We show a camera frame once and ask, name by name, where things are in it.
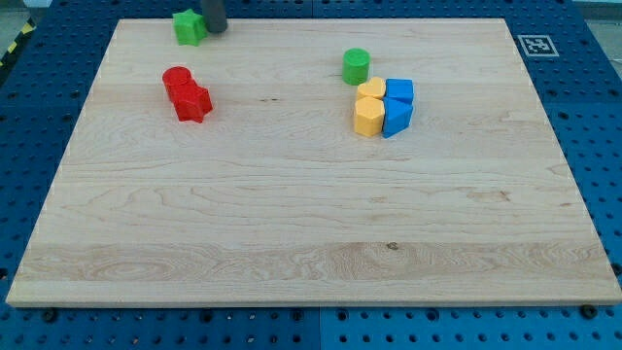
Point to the red cylinder block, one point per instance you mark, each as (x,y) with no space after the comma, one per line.
(175,78)

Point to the blue cube block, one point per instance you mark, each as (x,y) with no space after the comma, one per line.
(400,89)

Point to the yellow heart block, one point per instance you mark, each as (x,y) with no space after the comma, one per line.
(375,87)

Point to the grey cylindrical pointer tool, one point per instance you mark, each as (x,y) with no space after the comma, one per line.
(214,13)

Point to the green star block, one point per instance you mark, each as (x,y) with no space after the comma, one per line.
(189,27)

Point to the yellow hexagon block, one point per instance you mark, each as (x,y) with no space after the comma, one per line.
(369,114)

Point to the white fiducial marker tag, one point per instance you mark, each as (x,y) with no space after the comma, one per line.
(537,45)

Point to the blue triangle block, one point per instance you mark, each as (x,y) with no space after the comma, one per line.
(398,116)

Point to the wooden board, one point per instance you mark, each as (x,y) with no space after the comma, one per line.
(275,200)

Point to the green cylinder block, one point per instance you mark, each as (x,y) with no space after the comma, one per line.
(355,66)

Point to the yellow black hazard tape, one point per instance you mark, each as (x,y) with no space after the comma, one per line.
(13,51)

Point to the red star block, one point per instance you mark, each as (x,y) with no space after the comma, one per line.
(191,103)

